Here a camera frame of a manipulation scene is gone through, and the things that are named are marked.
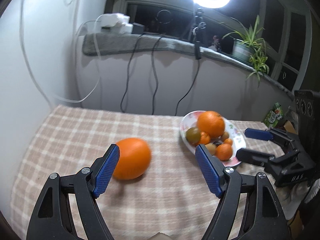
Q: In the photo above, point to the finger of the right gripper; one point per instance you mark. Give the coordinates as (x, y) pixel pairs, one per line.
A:
(262, 159)
(265, 134)

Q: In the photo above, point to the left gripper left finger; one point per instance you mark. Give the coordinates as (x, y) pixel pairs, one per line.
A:
(52, 217)

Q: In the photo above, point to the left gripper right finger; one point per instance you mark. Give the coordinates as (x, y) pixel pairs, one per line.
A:
(263, 215)

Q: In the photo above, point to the small mandarin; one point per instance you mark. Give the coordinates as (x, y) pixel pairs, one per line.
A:
(224, 152)
(204, 138)
(228, 141)

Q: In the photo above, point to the dark plum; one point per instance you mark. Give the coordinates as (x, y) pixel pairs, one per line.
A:
(217, 143)

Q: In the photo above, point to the brown kiwi fruit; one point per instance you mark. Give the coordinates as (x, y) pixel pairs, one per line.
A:
(211, 147)

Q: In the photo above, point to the large orange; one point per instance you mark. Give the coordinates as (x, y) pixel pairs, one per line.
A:
(212, 123)
(134, 160)

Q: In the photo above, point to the green tomato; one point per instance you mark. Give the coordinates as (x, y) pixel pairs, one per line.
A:
(193, 136)

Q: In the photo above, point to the white gloved hand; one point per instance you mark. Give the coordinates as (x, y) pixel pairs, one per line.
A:
(291, 198)

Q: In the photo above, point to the green drink carton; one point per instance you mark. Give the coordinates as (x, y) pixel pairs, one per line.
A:
(274, 116)

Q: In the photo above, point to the white floral plate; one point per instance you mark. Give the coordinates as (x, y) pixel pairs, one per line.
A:
(190, 120)

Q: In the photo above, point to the potted spider plant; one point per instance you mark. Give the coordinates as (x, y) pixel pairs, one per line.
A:
(254, 48)

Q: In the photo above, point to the black tripod stand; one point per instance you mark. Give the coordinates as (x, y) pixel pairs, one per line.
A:
(197, 27)

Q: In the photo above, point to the green grey sill cloth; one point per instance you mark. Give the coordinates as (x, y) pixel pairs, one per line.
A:
(112, 44)

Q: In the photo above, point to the white power adapter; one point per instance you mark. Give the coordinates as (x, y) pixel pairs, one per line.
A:
(116, 23)

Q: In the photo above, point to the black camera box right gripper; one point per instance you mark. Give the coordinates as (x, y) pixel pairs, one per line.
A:
(307, 108)

